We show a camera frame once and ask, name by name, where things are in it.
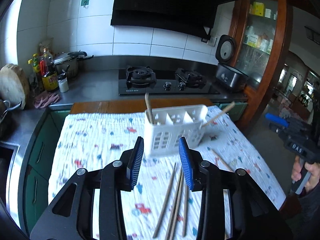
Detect steel pressure cooker pot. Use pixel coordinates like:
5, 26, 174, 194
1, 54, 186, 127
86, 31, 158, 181
54, 51, 94, 80

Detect light wooden chopstick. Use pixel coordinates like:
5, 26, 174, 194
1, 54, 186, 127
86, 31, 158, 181
144, 93, 154, 125
211, 149, 234, 172

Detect person's right hand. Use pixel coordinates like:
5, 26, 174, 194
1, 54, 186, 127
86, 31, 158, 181
291, 156, 319, 194

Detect black range hood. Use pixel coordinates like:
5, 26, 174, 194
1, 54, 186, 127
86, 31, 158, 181
111, 0, 237, 42

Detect dark soy sauce bottle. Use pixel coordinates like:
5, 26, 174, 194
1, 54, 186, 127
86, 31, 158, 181
40, 49, 59, 92

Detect black rice cooker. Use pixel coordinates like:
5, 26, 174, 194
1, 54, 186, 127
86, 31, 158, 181
215, 35, 248, 92

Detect pink dish cloth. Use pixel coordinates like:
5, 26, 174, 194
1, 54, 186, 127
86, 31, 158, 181
33, 91, 60, 109

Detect white patterned cloth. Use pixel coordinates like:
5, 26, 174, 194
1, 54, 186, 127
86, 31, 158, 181
48, 106, 285, 239

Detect wooden glass cabinet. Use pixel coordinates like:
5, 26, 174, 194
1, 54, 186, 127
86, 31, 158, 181
229, 0, 292, 131

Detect green lower kitchen cabinets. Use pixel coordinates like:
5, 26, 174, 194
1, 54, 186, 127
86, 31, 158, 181
23, 110, 69, 233

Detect dark wooden chopstick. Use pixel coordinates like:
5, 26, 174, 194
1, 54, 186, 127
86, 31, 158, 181
152, 164, 176, 239
169, 175, 184, 240
165, 168, 183, 240
182, 185, 189, 237

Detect white salt jar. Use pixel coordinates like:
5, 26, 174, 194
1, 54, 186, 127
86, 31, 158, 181
57, 73, 69, 93

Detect round wooden cutting board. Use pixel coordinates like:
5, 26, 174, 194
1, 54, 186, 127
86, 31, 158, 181
0, 63, 30, 109

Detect black gas stove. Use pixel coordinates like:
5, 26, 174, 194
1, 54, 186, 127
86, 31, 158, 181
118, 66, 219, 96

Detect curved light chopstick far right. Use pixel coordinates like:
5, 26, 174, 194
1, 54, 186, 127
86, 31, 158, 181
201, 101, 235, 128

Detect white plastic utensil holder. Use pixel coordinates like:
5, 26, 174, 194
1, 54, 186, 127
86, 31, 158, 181
143, 105, 208, 158

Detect yellow oil bottle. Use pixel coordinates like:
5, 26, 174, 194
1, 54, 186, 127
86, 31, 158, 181
28, 54, 43, 86

